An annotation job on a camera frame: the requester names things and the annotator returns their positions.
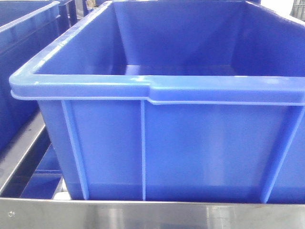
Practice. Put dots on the large blue plastic crate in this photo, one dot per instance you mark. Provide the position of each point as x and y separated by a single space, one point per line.
175 100

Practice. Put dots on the steel shelving rack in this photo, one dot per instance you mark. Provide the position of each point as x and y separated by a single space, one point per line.
20 158

